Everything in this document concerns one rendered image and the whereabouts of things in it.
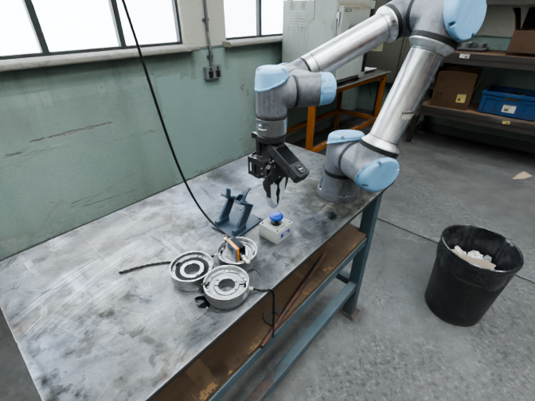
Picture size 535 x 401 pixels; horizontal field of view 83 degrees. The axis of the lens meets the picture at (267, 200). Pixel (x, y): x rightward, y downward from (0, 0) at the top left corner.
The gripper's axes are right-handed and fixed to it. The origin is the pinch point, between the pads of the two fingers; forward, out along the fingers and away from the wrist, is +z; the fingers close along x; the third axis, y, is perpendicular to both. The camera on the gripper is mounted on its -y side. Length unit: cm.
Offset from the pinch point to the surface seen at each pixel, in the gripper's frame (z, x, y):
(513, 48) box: -16, -324, -8
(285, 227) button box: 6.2, 0.0, -3.4
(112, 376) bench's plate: 11, 51, -4
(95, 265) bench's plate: 11, 41, 27
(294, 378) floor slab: 91, -6, -7
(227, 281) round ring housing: 8.7, 23.0, -4.3
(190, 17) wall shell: -41, -96, 162
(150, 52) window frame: -23, -55, 152
